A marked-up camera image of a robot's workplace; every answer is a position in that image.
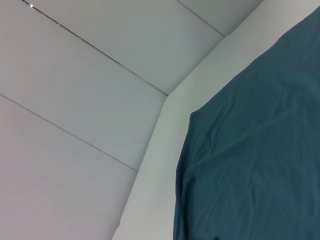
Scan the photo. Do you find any blue-green shirt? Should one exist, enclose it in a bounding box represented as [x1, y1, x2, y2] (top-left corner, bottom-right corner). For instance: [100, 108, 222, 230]
[172, 11, 320, 240]

